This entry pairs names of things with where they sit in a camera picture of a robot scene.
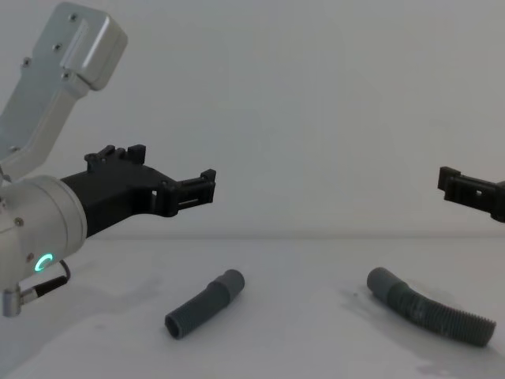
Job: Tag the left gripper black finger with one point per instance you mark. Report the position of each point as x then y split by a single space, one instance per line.
114 158
189 193

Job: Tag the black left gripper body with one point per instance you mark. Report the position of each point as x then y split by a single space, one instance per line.
114 191

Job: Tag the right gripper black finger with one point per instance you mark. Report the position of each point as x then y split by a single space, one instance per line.
473 193

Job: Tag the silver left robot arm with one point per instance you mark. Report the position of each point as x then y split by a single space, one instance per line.
37 221

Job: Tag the white table cloth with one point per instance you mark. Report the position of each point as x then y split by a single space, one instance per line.
276 355

